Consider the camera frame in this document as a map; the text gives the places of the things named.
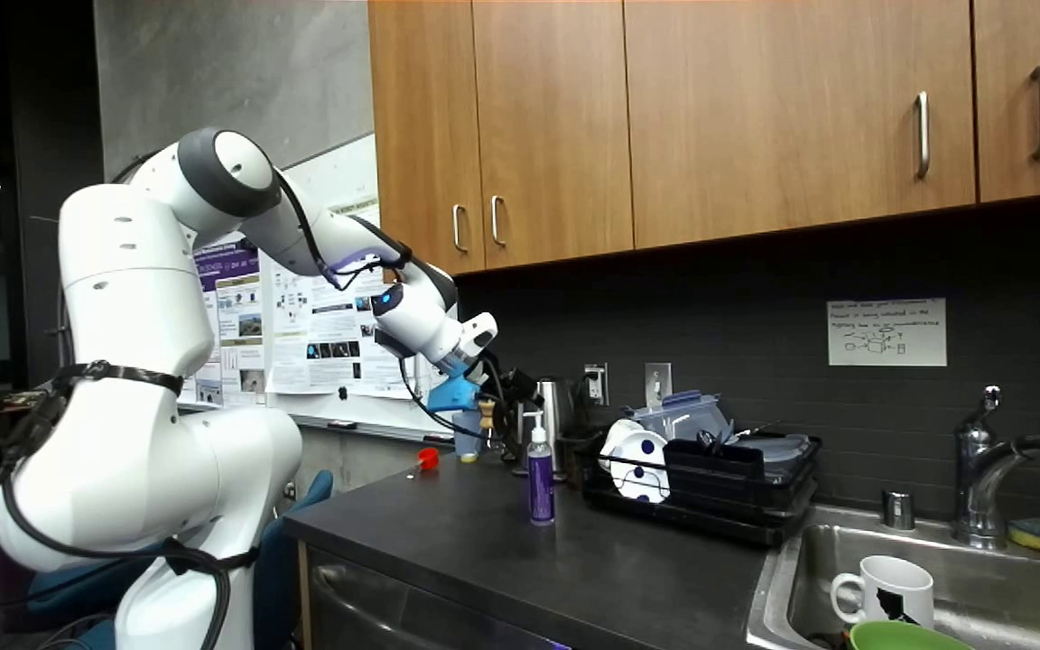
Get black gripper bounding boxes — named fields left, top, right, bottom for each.
left=477, top=346, right=546, bottom=461

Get purple bottle with white cap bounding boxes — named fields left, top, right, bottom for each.
left=525, top=410, right=559, bottom=529

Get stainless steel thermos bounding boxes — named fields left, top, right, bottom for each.
left=532, top=376, right=571, bottom=479

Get black jar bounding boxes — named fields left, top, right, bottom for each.
left=568, top=394, right=621, bottom=445

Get white plate with blue dots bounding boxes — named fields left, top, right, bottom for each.
left=600, top=415, right=671, bottom=505

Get clear plastic container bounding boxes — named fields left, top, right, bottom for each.
left=631, top=387, right=739, bottom=446

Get stainless steel dishwasher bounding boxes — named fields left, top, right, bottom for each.
left=306, top=546, right=571, bottom=650

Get white poster with dark pictures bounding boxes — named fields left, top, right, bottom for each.
left=263, top=250, right=424, bottom=402

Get black dish rack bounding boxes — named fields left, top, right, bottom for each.
left=584, top=426, right=825, bottom=553

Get whiteboard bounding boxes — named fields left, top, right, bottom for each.
left=174, top=130, right=461, bottom=445

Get poster with purple heading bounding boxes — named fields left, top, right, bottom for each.
left=188, top=239, right=272, bottom=409

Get wooden upper cabinets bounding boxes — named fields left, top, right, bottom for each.
left=366, top=0, right=1040, bottom=281

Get small metal cup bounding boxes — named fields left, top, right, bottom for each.
left=877, top=482, right=916, bottom=526

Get white mug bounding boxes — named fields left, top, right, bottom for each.
left=828, top=553, right=939, bottom=627

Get green bowl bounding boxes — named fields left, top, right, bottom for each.
left=844, top=612, right=981, bottom=650

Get chrome sink faucet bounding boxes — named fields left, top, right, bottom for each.
left=951, top=379, right=1040, bottom=553

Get stainless steel sink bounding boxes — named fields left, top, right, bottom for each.
left=743, top=503, right=1040, bottom=650

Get wall power outlet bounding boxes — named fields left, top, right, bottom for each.
left=643, top=358, right=676, bottom=410
left=580, top=358, right=613, bottom=409

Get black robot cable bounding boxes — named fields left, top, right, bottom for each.
left=272, top=166, right=487, bottom=445

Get white paper wall notice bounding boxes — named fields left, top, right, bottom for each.
left=825, top=292, right=951, bottom=370

